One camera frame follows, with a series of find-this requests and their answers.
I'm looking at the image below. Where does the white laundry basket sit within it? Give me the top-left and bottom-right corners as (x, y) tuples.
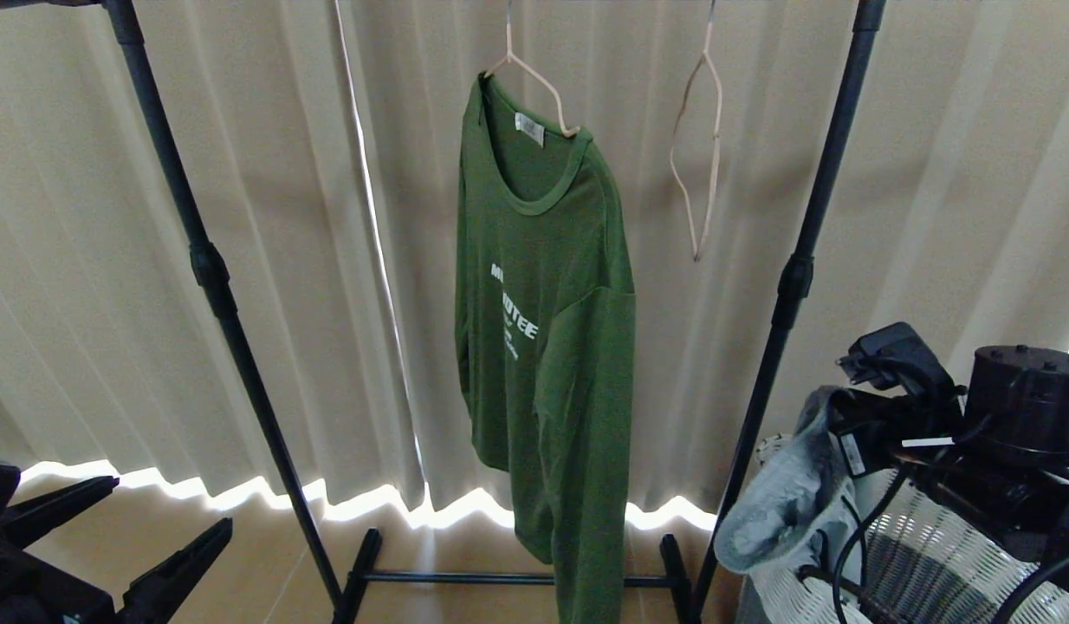
(732, 433), (1069, 624)

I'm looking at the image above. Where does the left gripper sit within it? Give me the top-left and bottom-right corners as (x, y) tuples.
(0, 464), (234, 624)

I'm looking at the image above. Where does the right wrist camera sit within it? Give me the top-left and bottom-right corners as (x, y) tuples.
(836, 322), (964, 401)

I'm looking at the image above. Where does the beige curtain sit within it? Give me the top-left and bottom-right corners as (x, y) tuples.
(0, 0), (1069, 534)

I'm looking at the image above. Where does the green printed shirt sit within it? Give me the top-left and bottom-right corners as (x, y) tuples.
(454, 72), (638, 624)

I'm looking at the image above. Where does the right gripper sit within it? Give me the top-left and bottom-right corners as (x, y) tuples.
(829, 390), (969, 484)

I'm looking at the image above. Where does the black clothes rack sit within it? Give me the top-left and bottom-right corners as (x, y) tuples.
(0, 0), (886, 624)

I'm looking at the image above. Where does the pink clothes hanger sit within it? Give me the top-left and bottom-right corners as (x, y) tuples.
(485, 0), (581, 140)
(669, 0), (724, 263)

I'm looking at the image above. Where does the pale grey garment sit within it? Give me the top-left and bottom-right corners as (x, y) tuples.
(714, 386), (865, 577)

